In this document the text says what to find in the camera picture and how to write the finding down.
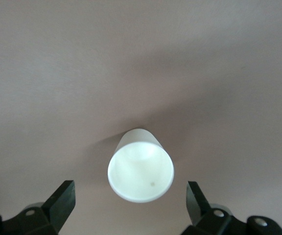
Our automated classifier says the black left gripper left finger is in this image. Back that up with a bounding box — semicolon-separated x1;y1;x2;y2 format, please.
0;180;76;235

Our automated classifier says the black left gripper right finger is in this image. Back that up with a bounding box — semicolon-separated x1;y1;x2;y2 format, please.
186;181;282;235

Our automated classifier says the white plastic cup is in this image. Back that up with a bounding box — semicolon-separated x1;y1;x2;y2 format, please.
107;128;175;204

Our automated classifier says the brown table mat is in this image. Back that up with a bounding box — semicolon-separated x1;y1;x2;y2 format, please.
0;0;282;235

